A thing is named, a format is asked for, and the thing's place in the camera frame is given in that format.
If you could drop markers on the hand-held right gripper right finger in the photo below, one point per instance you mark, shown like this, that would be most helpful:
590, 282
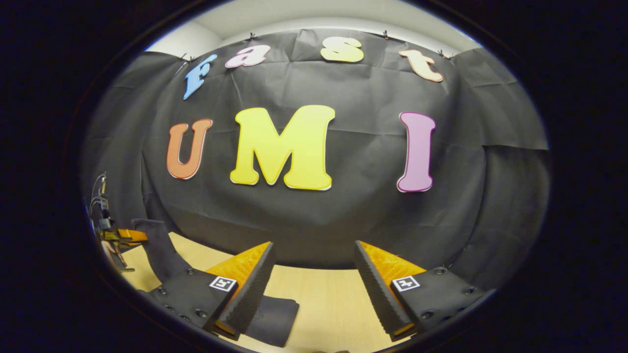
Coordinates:
382, 301

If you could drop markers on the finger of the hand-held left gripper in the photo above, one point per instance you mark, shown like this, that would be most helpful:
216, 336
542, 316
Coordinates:
132, 236

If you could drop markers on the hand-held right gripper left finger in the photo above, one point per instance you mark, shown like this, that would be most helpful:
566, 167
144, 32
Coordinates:
248, 299

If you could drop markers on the dark blue jeans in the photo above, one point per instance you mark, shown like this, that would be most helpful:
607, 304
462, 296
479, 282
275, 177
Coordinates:
157, 250

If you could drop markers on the black backdrop cloth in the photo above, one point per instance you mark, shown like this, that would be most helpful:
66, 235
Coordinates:
343, 220

